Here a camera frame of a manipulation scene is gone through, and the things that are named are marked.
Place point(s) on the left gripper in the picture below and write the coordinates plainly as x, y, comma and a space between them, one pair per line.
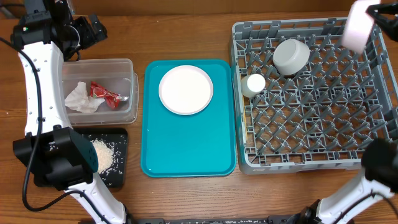
89, 37

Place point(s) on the pink bowl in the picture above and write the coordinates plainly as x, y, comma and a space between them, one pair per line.
358, 26

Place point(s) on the white napkin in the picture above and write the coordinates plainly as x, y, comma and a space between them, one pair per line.
80, 101

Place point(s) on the red snack wrapper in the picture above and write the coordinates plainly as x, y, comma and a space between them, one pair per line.
112, 99

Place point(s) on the grey bowl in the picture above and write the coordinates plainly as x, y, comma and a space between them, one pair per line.
290, 56

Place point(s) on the rice and food scraps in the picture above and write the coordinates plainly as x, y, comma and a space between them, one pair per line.
104, 155

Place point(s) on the cream cup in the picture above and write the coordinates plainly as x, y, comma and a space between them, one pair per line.
252, 85

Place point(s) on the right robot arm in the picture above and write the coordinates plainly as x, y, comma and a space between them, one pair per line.
377, 180

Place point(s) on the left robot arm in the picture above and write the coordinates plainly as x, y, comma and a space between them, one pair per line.
53, 153

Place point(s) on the clear plastic bin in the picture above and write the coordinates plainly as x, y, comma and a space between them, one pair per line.
116, 75

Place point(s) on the grey dish rack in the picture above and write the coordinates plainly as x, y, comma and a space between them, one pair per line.
322, 117

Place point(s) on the black plastic tray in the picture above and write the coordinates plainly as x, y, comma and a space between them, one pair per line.
118, 149

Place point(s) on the pink plate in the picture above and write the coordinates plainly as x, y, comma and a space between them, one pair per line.
186, 90

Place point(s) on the teal plastic tray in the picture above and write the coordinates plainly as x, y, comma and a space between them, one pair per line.
202, 144

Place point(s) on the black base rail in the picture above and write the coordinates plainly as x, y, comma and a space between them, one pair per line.
273, 219

